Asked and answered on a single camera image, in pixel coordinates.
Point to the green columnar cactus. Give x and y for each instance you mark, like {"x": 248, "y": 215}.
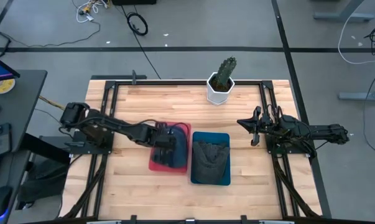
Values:
{"x": 226, "y": 70}

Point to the grey desk leg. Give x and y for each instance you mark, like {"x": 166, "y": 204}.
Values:
{"x": 342, "y": 16}
{"x": 361, "y": 95}

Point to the navy blue cap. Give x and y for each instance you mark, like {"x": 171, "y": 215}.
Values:
{"x": 181, "y": 146}

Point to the black table clamp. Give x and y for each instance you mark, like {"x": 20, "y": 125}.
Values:
{"x": 133, "y": 219}
{"x": 244, "y": 219}

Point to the black office desk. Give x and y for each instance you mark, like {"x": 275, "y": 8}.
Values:
{"x": 22, "y": 102}

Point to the black equipment box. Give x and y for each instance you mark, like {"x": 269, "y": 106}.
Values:
{"x": 134, "y": 2}

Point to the black smartphone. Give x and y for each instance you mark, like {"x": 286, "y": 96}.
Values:
{"x": 2, "y": 140}

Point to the yellow round coaster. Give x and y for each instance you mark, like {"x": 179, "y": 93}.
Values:
{"x": 2, "y": 87}

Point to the dark grey cap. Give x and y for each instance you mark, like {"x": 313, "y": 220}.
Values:
{"x": 210, "y": 161}

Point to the white hexagonal plant pot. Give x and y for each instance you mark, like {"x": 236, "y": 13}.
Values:
{"x": 216, "y": 96}

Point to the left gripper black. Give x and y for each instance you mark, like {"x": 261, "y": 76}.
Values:
{"x": 163, "y": 140}

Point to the black computer mouse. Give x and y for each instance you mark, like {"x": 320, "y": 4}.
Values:
{"x": 0, "y": 199}

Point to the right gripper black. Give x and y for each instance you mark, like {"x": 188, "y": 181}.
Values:
{"x": 269, "y": 126}

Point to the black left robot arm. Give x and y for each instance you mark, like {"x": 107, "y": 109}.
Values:
{"x": 112, "y": 124}

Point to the pink translucent plastic bin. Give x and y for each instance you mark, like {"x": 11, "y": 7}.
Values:
{"x": 153, "y": 166}

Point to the black aluminium table frame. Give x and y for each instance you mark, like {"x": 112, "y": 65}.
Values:
{"x": 187, "y": 82}

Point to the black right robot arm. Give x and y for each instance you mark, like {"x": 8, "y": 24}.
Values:
{"x": 324, "y": 130}

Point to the black bag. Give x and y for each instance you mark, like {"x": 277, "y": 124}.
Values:
{"x": 44, "y": 183}

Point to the blue plastic bin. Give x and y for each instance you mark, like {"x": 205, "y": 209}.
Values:
{"x": 195, "y": 137}

